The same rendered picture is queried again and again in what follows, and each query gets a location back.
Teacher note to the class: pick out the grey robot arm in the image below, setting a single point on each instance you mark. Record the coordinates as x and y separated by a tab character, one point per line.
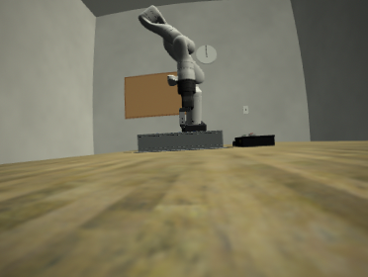
175	43

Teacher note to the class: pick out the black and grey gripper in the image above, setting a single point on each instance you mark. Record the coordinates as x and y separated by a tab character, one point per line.
185	81

